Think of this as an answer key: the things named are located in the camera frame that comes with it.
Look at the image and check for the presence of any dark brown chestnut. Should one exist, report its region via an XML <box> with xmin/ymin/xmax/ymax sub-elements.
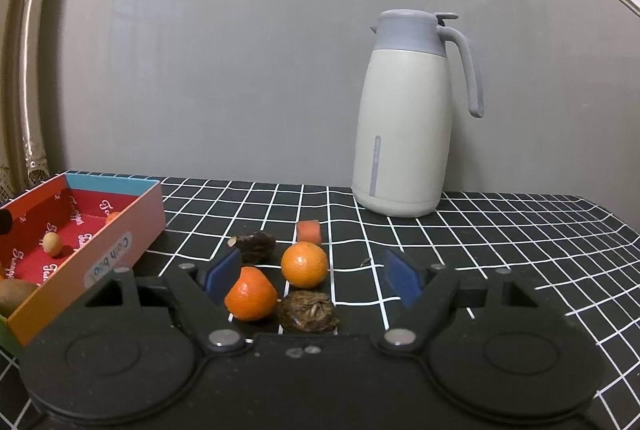
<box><xmin>227</xmin><ymin>233</ymin><xmax>277</xmax><ymax>265</ymax></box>

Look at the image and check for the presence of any black white checked tablecloth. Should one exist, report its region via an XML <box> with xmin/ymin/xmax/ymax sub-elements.
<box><xmin>0</xmin><ymin>171</ymin><xmax>640</xmax><ymax>430</ymax></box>

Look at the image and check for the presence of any beige satin curtain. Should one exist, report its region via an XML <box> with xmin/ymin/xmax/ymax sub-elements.
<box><xmin>0</xmin><ymin>0</ymin><xmax>66</xmax><ymax>203</ymax></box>

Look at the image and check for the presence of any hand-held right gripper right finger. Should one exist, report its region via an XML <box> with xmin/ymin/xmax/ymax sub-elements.
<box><xmin>382</xmin><ymin>249</ymin><xmax>551</xmax><ymax>353</ymax></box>

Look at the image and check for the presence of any small orange mandarin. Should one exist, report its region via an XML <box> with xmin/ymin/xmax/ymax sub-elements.
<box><xmin>281</xmin><ymin>241</ymin><xmax>329</xmax><ymax>289</ymax></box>
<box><xmin>224</xmin><ymin>266</ymin><xmax>279</xmax><ymax>322</ymax></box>

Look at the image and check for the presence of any white grey thermos jug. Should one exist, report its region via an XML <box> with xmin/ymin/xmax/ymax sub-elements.
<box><xmin>351</xmin><ymin>9</ymin><xmax>485</xmax><ymax>217</ymax></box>

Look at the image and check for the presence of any colourful cardboard box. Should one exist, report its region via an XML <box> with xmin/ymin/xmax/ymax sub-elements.
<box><xmin>0</xmin><ymin>170</ymin><xmax>166</xmax><ymax>356</ymax></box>

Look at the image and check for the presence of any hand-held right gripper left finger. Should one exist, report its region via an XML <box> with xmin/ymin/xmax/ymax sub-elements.
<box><xmin>85</xmin><ymin>246</ymin><xmax>251</xmax><ymax>353</ymax></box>

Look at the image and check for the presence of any wrinkled brown walnut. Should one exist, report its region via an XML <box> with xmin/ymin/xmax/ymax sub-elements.
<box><xmin>276</xmin><ymin>290</ymin><xmax>339</xmax><ymax>335</ymax></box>

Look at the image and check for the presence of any brown kiwi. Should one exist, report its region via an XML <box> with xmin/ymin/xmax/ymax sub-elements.
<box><xmin>0</xmin><ymin>279</ymin><xmax>38</xmax><ymax>317</ymax></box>

